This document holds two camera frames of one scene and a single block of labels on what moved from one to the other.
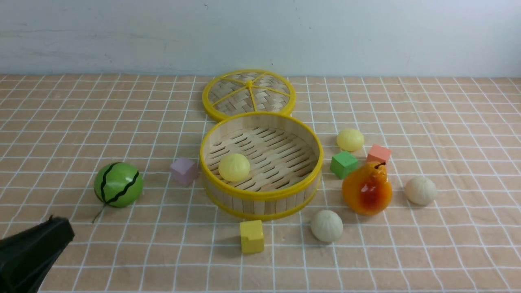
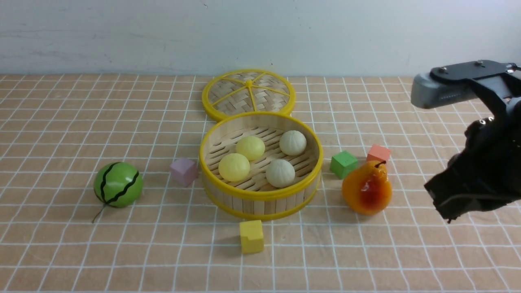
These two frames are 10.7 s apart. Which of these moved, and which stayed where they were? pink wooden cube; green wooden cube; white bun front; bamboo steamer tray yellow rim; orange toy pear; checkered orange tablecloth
Moved: white bun front
Stayed: orange toy pear; green wooden cube; checkered orange tablecloth; bamboo steamer tray yellow rim; pink wooden cube
